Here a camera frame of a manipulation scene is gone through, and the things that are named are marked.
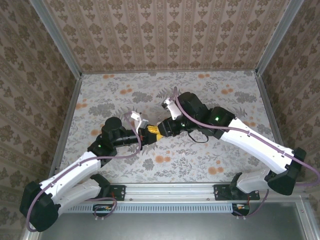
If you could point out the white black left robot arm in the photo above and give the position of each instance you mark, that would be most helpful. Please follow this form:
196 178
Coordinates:
75 170

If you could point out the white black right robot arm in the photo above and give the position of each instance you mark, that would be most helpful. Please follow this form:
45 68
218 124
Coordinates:
262 147

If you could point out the floral tablecloth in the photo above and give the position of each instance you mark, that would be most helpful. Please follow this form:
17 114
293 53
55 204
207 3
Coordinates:
175 170

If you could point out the grey metal plate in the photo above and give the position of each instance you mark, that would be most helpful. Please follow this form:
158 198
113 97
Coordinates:
175 227

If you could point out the aluminium side rail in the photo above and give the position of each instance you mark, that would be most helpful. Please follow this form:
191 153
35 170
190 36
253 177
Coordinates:
271 112
65 125

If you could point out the aluminium base extrusion rail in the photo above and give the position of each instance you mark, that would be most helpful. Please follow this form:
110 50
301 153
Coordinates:
170 192

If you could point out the aluminium frame post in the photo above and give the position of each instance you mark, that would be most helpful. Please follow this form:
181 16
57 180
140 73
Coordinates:
57 37
278 37

